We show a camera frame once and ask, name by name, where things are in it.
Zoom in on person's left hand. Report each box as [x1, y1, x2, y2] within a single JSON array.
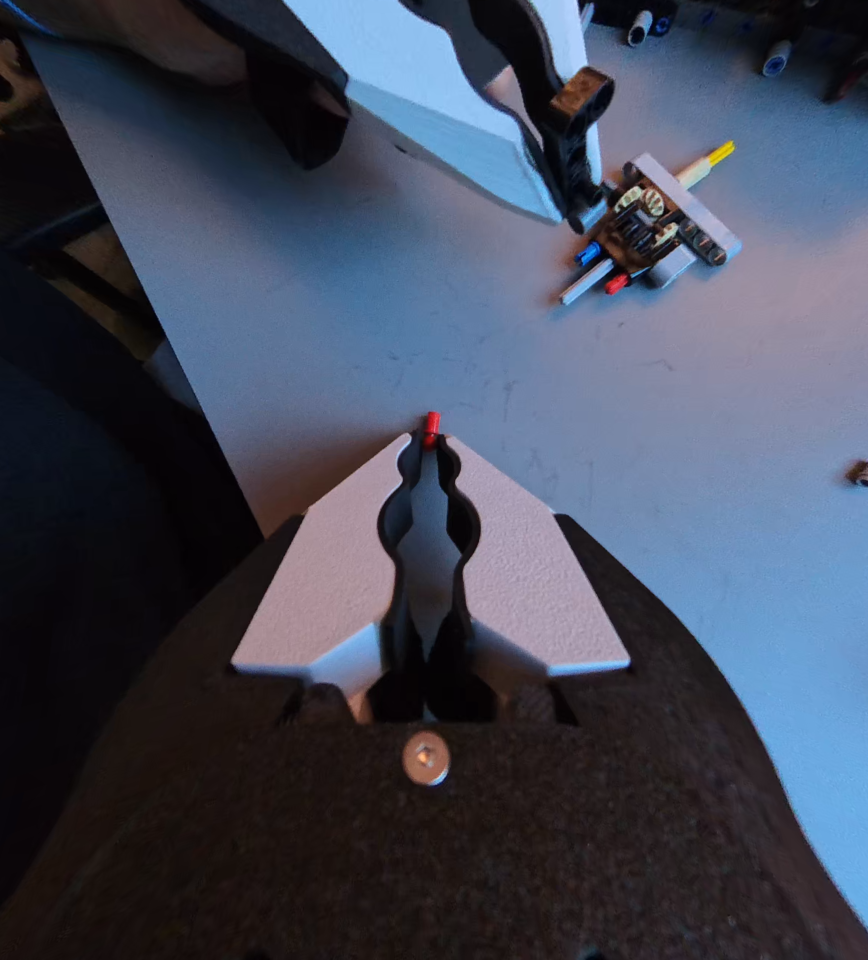
[[51, 0, 252, 84]]

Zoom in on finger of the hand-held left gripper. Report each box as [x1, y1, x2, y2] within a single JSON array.
[[475, 0, 607, 198], [284, 0, 573, 226]]

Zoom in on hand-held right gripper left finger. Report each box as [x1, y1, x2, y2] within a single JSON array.
[[231, 431, 420, 725]]

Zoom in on black angled lego beam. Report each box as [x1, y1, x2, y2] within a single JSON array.
[[539, 66, 616, 235]]

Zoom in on person's clothed body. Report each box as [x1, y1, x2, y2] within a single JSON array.
[[0, 225, 264, 960]]

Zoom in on small grey lego gear assembly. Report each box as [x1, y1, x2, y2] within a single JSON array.
[[557, 141, 744, 309]]

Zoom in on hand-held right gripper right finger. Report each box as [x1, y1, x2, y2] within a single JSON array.
[[437, 433, 632, 697]]

